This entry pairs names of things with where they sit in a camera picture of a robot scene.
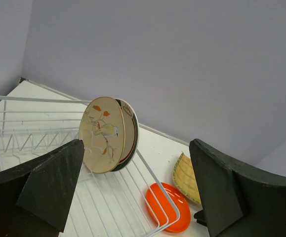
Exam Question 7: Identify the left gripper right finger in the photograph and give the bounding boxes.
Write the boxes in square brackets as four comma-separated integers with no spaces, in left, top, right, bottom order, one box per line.
[189,139,286,237]

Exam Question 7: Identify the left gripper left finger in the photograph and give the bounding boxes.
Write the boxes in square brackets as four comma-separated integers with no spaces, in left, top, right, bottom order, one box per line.
[0,139,84,237]

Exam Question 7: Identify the yellow bamboo-pattern square plate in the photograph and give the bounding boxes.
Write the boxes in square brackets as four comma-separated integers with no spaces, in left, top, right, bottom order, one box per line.
[172,153,202,205]

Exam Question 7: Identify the orange round plate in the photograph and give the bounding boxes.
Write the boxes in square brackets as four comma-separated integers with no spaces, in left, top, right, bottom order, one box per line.
[145,182,191,233]

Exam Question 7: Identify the beige bird-pattern plate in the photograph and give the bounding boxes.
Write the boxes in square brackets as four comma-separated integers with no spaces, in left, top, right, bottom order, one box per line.
[78,96,125,174]

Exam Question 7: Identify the white plate green rim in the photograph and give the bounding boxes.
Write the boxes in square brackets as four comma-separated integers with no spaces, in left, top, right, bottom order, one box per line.
[112,98,139,172]

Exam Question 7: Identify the white wire dish rack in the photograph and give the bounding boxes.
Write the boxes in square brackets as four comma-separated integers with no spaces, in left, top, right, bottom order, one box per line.
[0,96,167,237]

